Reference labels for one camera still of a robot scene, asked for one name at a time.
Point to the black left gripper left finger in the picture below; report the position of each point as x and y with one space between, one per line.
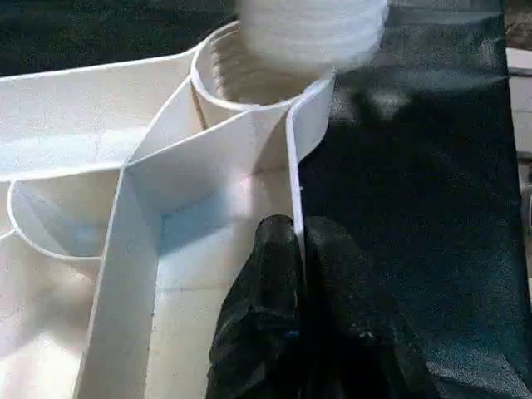
258 332

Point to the black work mat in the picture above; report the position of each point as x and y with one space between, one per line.
416 208

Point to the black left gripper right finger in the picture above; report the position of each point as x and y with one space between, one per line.
357 341

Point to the white plastic table top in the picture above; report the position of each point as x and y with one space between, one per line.
83 249

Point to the white plastic table leg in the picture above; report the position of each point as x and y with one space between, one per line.
312 33

